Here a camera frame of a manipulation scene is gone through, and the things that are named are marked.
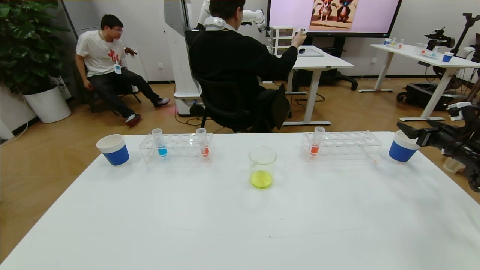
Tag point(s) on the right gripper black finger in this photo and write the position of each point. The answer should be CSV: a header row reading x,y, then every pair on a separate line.
x,y
416,133
423,141

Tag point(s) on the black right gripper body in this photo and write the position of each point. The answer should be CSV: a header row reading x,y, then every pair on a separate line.
x,y
425,137

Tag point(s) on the test tube with blue liquid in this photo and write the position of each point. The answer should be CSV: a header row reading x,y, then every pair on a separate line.
x,y
162,150

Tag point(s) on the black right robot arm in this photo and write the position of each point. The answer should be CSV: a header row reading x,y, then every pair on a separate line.
x,y
473,180

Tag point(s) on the white humanoid robot arm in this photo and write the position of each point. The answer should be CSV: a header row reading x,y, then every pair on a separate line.
x,y
253,15

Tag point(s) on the clear acrylic test tube rack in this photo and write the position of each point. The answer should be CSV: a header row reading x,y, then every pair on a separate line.
x,y
345,148
180,144

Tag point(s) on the small test tube rack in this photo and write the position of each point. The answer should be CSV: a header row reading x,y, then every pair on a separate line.
x,y
395,45
429,54

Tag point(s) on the small glass beaker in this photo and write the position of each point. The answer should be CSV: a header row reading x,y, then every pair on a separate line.
x,y
418,48

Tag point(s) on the test tube with orange liquid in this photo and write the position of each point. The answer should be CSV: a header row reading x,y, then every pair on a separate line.
x,y
204,151
314,150

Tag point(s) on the clear glass beaker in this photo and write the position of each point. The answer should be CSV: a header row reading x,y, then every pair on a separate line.
x,y
261,180

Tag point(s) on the blue paper cup white rim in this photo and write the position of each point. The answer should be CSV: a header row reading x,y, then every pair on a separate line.
x,y
400,152
116,154

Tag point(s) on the beige plastic stool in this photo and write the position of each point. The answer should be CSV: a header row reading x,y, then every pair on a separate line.
x,y
452,165

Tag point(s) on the white standing desk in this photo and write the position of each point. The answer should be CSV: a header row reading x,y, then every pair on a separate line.
x,y
330,62
408,51

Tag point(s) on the black display stand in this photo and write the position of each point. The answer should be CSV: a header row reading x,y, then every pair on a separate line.
x,y
337,44

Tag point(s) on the black tripod stand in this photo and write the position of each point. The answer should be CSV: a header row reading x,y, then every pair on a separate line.
x,y
467,25

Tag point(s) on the grey tablet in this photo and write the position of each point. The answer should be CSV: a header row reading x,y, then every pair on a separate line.
x,y
313,53

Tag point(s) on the white drawer organizer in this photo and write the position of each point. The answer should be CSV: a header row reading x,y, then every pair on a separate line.
x,y
283,27

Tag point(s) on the black office chair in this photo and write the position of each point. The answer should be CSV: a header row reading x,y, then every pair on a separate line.
x,y
221,112

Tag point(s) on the person in black sweater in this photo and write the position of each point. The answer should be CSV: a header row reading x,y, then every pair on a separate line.
x,y
232,60

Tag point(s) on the white neck massager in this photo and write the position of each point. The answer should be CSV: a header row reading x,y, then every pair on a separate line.
x,y
213,22

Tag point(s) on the white robot column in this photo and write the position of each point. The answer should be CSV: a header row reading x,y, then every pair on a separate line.
x,y
176,45

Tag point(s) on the person in white t-shirt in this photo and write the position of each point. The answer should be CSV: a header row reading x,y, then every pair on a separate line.
x,y
99,52

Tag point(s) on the white plant pot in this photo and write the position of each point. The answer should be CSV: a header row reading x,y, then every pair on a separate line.
x,y
48,105

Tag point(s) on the green leafy plant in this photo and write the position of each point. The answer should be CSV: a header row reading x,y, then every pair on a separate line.
x,y
26,45

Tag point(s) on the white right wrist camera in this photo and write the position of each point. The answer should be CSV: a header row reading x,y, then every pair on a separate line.
x,y
459,108

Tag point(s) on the black camera rig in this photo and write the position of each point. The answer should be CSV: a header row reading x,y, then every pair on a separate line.
x,y
437,38

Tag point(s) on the large wall display screen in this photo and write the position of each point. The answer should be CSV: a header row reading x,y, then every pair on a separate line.
x,y
375,18

